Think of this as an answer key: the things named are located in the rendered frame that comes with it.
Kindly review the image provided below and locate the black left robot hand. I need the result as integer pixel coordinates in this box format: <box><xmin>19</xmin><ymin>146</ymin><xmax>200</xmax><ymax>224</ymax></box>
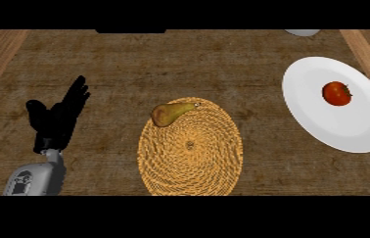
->
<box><xmin>25</xmin><ymin>74</ymin><xmax>93</xmax><ymax>155</ymax></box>

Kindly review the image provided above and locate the round woven wicker placemat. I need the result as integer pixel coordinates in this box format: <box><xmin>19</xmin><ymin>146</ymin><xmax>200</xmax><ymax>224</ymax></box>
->
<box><xmin>137</xmin><ymin>97</ymin><xmax>245</xmax><ymax>197</ymax></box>

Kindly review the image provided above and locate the white round plate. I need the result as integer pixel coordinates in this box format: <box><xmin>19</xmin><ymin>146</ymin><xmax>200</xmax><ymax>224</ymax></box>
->
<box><xmin>280</xmin><ymin>56</ymin><xmax>370</xmax><ymax>154</ymax></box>

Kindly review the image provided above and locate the red tomato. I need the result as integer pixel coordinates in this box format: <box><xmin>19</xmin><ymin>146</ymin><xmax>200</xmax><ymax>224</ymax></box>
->
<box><xmin>321</xmin><ymin>80</ymin><xmax>354</xmax><ymax>107</ymax></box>

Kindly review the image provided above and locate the green-brown pear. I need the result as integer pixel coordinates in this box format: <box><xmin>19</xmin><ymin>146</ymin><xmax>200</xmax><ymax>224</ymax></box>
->
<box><xmin>150</xmin><ymin>101</ymin><xmax>202</xmax><ymax>128</ymax></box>

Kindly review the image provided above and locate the pale grey round object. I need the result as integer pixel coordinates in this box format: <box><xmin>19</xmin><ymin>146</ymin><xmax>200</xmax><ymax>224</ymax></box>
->
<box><xmin>283</xmin><ymin>28</ymin><xmax>323</xmax><ymax>37</ymax></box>

